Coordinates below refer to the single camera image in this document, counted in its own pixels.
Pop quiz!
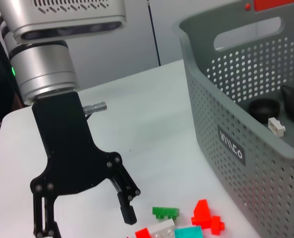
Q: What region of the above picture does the grey-green perforated storage bin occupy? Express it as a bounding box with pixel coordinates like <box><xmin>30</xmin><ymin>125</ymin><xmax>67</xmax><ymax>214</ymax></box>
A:
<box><xmin>178</xmin><ymin>3</ymin><xmax>294</xmax><ymax>238</ymax></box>

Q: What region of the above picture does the dark brown clay teacup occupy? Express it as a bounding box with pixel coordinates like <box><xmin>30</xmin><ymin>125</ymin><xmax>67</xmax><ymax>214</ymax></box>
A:
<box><xmin>248</xmin><ymin>98</ymin><xmax>281</xmax><ymax>123</ymax></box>

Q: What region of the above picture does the orange bin latch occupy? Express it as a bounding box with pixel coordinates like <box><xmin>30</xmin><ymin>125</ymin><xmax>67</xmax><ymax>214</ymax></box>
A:
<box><xmin>243</xmin><ymin>0</ymin><xmax>294</xmax><ymax>13</ymax></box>

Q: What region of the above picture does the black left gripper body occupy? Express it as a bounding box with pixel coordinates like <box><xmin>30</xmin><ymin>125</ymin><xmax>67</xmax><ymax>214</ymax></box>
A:
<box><xmin>29</xmin><ymin>91</ymin><xmax>125</xmax><ymax>199</ymax></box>

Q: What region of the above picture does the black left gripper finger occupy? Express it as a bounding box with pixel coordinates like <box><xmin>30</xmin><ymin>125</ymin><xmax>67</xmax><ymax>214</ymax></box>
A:
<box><xmin>109</xmin><ymin>163</ymin><xmax>142</xmax><ymax>226</ymax></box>
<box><xmin>31</xmin><ymin>195</ymin><xmax>63</xmax><ymax>238</ymax></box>

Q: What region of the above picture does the small green toy brick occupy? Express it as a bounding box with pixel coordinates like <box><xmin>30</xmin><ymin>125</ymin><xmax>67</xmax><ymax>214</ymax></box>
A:
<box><xmin>151</xmin><ymin>207</ymin><xmax>180</xmax><ymax>220</ymax></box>

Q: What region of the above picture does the white toy brick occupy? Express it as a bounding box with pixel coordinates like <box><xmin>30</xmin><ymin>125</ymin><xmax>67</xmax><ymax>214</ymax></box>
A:
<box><xmin>267</xmin><ymin>118</ymin><xmax>286</xmax><ymax>136</ymax></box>
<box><xmin>148</xmin><ymin>218</ymin><xmax>176</xmax><ymax>238</ymax></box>

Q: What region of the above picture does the black frame post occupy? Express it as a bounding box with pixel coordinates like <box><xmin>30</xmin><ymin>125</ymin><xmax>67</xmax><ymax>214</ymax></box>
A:
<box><xmin>0</xmin><ymin>14</ymin><xmax>23</xmax><ymax>111</ymax></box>

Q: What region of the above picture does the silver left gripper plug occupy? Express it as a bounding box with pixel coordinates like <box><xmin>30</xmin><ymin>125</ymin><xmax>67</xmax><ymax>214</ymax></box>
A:
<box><xmin>83</xmin><ymin>101</ymin><xmax>107</xmax><ymax>115</ymax></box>

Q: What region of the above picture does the large red slope brick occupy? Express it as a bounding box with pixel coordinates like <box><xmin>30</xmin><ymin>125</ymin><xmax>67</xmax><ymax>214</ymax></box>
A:
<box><xmin>191</xmin><ymin>199</ymin><xmax>214</xmax><ymax>229</ymax></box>

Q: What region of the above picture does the small red toy brick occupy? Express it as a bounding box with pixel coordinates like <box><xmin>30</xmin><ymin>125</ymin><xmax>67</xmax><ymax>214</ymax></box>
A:
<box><xmin>210</xmin><ymin>215</ymin><xmax>225</xmax><ymax>236</ymax></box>
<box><xmin>134</xmin><ymin>228</ymin><xmax>152</xmax><ymax>238</ymax></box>

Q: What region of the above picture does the teal square toy brick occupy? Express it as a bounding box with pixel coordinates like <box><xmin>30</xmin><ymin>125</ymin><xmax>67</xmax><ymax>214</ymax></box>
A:
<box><xmin>174</xmin><ymin>226</ymin><xmax>204</xmax><ymax>238</ymax></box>

